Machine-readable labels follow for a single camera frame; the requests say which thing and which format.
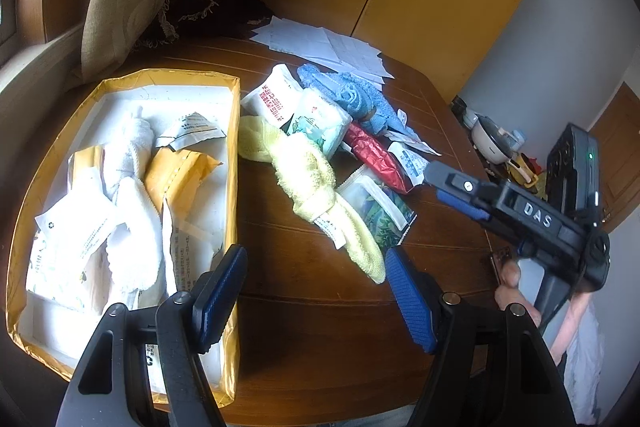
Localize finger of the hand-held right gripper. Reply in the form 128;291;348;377
436;191;493;223
424;161;502;208

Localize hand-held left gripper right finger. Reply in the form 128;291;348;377
385;247;576;427

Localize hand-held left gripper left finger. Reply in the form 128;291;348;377
55;244;249;427

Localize thin white strip packet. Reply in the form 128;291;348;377
384;129;443;156

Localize small white printed packet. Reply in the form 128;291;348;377
387;141;431;188

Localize white packet black text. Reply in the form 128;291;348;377
160;201;227;295

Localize clear packet leaf print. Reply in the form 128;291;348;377
336;164;418;254

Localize dark red foil packet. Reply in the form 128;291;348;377
346;122;426;194

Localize fluffy white towel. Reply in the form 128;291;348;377
106;179;164;294

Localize yellow plastic packet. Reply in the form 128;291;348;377
144;147;224;214
66;146;108;200

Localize yellow towel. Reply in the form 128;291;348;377
237;116;387;284

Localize wet wipes pack green print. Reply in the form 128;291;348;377
286;87;354;158

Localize white packets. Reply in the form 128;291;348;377
25;232;113;314

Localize knotted white towel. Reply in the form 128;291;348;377
102;106;153;202

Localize yellow taped cardboard box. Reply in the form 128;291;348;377
5;68;241;408

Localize person's right forearm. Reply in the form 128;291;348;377
547;292;593;353

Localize person's right hand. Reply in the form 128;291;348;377
495;258;543;324

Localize grey white cooking pot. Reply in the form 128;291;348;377
470;114;517;164

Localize yellow toy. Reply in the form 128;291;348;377
504;152;545;190

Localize wooden door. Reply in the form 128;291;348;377
585;82;640;230

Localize blue towel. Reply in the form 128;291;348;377
297;63;409;136

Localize person's white clothing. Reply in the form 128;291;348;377
565;302;608;425

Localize yellow wooden wardrobe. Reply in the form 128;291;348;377
220;0;566;98

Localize stack of white papers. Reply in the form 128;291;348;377
250;17;397;85

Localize dark fringed cloth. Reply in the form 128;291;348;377
140;0;274;51

